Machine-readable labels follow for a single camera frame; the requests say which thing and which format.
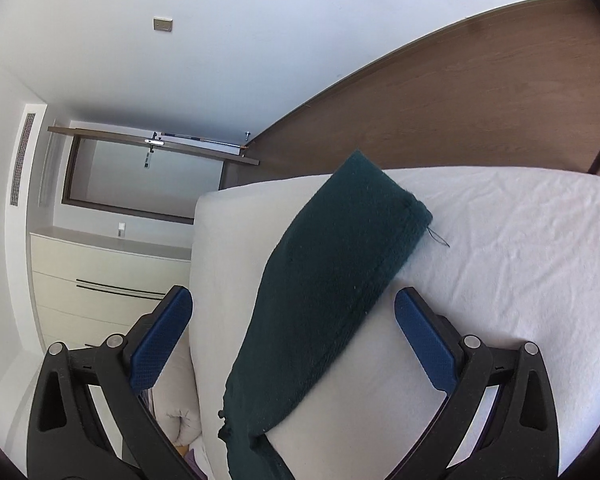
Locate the lower wall switch plate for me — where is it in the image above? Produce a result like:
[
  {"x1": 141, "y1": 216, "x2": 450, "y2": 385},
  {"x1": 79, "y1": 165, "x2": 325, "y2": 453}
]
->
[{"x1": 152, "y1": 18, "x2": 173, "y2": 32}]

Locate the cream wardrobe with black handles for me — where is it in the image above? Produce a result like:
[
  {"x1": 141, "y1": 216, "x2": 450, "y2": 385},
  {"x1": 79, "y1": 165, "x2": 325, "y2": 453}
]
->
[{"x1": 30, "y1": 226, "x2": 192, "y2": 349}]

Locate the purple patterned cushion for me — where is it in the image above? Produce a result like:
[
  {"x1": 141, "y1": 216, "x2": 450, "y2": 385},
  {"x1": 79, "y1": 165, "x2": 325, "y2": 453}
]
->
[{"x1": 185, "y1": 437, "x2": 214, "y2": 480}]

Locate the dark green knit sweater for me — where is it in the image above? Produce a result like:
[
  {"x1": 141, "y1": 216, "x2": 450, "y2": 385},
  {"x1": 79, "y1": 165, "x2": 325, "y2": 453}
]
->
[{"x1": 219, "y1": 152, "x2": 432, "y2": 479}]

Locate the brown framed door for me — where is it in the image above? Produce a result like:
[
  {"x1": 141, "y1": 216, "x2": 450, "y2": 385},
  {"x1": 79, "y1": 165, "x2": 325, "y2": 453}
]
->
[{"x1": 48, "y1": 126, "x2": 260, "y2": 224}]

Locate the white wall air vent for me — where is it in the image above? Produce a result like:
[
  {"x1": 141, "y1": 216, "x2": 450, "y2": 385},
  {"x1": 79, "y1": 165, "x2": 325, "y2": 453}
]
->
[{"x1": 9, "y1": 113, "x2": 35, "y2": 207}]

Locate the folded beige duvet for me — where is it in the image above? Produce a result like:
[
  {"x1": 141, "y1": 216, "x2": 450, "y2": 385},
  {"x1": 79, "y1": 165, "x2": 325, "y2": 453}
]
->
[{"x1": 151, "y1": 339, "x2": 202, "y2": 448}]

